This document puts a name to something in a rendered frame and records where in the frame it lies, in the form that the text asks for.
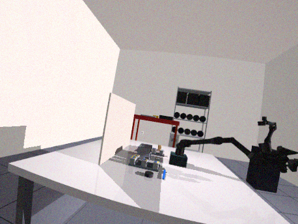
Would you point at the white flat panel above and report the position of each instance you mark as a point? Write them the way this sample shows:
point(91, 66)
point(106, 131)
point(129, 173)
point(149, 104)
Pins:
point(117, 127)

